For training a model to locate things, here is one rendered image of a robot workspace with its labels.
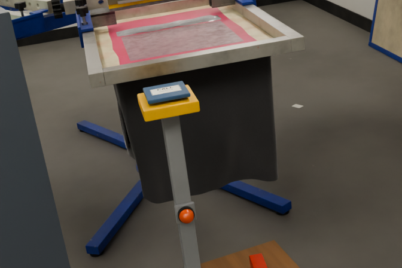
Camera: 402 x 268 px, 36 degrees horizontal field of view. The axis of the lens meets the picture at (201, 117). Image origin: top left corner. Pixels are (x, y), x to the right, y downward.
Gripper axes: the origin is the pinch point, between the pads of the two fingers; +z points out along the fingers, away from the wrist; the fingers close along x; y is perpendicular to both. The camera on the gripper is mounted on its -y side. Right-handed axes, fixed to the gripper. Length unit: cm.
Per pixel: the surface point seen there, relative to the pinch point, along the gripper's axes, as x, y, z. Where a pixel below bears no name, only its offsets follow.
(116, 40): 5.1, 18.7, 13.7
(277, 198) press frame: -28, -40, 104
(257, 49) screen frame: 49, -16, 12
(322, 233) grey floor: -3, -51, 109
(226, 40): 28.0, -12.6, 13.6
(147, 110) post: 73, 17, 14
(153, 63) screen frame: 49, 12, 10
